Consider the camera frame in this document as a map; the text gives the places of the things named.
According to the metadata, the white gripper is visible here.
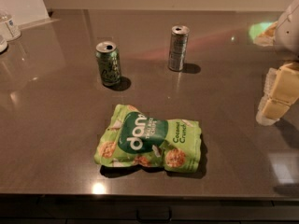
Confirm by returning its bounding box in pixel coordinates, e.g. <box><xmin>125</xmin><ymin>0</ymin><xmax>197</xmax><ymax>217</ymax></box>
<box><xmin>256</xmin><ymin>0</ymin><xmax>299</xmax><ymax>126</ymax></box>

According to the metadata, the silver redbull can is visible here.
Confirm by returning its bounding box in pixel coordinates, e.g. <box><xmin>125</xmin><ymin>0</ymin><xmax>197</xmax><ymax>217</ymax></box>
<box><xmin>168</xmin><ymin>25</ymin><xmax>190</xmax><ymax>72</ymax></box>

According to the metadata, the green rice chip bag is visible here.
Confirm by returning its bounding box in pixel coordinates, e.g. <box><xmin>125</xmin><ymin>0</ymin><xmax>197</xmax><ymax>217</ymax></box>
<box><xmin>94</xmin><ymin>105</ymin><xmax>202</xmax><ymax>173</ymax></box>

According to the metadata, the green soda can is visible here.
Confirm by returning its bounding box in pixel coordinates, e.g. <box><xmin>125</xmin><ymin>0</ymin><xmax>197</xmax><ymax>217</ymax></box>
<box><xmin>95</xmin><ymin>41</ymin><xmax>121</xmax><ymax>87</ymax></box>

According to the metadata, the white object at left edge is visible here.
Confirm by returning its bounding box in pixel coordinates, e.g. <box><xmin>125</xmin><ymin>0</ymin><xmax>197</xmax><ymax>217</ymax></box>
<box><xmin>0</xmin><ymin>35</ymin><xmax>8</xmax><ymax>53</ymax></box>

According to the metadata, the black drawer handle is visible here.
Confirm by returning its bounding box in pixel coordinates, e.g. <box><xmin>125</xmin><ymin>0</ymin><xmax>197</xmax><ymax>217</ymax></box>
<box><xmin>135</xmin><ymin>206</ymin><xmax>172</xmax><ymax>224</ymax></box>

